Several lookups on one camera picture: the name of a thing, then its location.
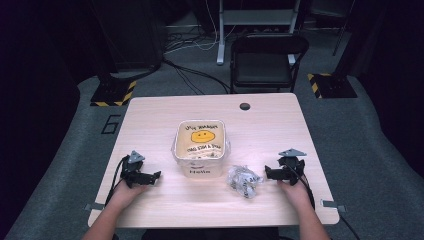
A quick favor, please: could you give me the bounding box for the grey table bracket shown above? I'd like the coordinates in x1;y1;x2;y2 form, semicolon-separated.
83;202;106;212
320;199;347;213

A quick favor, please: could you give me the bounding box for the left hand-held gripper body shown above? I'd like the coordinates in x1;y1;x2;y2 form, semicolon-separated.
119;150;147;188

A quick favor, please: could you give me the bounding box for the person's left hand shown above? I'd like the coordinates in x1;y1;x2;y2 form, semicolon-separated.
109;179;148;212

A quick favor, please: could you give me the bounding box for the black floor cable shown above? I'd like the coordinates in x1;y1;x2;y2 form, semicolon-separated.
162;58;232;95

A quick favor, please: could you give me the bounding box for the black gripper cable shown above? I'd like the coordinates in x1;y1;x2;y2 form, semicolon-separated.
287;163;362;240
104;155;130;207

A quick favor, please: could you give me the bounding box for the black stand base striped tape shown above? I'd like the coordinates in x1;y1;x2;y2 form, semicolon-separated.
89;74;138;108
307;72;358;100

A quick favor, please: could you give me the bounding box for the white bin with smiley face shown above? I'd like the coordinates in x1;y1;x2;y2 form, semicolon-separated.
171;119;232;179

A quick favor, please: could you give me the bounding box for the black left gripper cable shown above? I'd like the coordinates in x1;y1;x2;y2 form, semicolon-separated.
104;155;130;207

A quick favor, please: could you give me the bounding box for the white metal desk frame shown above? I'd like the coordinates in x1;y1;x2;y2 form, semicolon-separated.
215;0;303;66

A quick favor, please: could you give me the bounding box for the black folding chair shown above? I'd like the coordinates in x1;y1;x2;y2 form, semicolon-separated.
229;33;310;94

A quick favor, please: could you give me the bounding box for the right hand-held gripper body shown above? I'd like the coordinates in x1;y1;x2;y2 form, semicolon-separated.
277;148;308;187

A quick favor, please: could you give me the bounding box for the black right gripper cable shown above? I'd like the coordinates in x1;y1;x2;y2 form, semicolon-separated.
287;163;362;240

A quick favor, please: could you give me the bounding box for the clear plastic wrapper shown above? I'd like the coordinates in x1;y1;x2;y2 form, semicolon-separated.
226;165;264;200

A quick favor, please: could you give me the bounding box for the white floor cable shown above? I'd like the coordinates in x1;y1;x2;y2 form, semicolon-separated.
164;0;236;54

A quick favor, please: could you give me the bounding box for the person's right hand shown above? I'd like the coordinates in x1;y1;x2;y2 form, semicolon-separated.
277;180;314;212

